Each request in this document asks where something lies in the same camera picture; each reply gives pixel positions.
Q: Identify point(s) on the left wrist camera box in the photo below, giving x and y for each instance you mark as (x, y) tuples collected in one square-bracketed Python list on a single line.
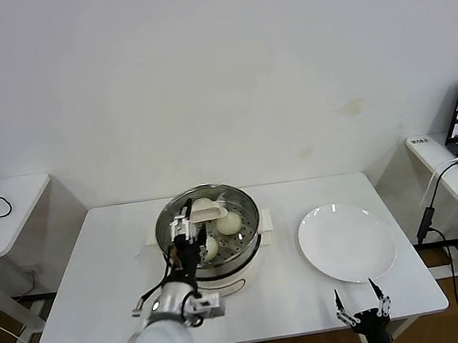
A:
[(209, 305)]

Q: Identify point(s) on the cream electric cooker pot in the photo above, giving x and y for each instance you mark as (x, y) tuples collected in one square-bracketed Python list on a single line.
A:
[(245, 275)]

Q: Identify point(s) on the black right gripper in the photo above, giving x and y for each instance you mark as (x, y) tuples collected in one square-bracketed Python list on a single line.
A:
[(373, 329)]

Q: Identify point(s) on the white steamed baozi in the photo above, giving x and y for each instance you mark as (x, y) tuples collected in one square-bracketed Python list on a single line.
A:
[(229, 224), (204, 202), (211, 249)]

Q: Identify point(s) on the perforated steel steamer basket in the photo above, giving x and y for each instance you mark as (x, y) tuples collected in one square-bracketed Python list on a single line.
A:
[(249, 239)]

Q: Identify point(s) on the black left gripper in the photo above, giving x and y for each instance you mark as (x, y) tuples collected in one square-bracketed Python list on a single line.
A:
[(186, 255)]

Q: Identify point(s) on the round white plate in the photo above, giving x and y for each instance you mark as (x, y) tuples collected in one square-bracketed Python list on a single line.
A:
[(345, 245)]

